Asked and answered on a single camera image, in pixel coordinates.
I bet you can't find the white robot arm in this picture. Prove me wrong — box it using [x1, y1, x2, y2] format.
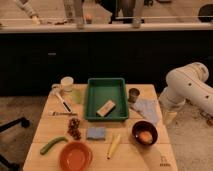
[159, 62, 213, 125]

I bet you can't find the green cucumber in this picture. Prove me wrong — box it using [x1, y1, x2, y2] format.
[40, 137, 68, 155]

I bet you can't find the wooden block eraser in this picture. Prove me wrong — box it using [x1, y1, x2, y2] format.
[97, 100, 115, 117]

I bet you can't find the dark counter cabinet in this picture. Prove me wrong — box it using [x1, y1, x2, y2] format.
[0, 30, 213, 96]

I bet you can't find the white mug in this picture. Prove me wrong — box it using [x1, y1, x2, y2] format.
[52, 77, 74, 92]

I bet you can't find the red bowl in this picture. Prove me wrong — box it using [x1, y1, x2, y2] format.
[58, 141, 93, 171]

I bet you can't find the dark brown bowl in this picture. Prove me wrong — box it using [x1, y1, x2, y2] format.
[132, 121, 158, 146]

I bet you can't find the blue sponge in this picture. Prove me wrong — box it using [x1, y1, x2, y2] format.
[86, 127, 106, 140]

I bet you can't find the light blue cloth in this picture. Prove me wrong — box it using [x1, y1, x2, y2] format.
[131, 99, 159, 126]

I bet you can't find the orange fruit in bowl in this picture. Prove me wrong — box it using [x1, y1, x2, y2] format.
[139, 131, 153, 143]

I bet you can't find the black office chair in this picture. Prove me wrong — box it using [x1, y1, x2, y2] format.
[0, 116, 31, 171]

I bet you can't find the green plastic tray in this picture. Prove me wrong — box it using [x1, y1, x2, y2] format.
[84, 78, 129, 122]

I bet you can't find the metal cup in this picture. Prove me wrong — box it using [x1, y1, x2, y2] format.
[128, 88, 140, 103]

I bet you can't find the black white marker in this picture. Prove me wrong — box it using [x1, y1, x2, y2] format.
[54, 92, 72, 113]

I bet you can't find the yellow banana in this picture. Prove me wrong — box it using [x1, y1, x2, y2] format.
[107, 134, 121, 159]

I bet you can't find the bunch of dark grapes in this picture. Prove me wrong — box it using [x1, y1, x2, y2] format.
[68, 118, 81, 140]

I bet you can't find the silver fork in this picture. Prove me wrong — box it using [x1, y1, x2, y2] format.
[49, 111, 77, 116]

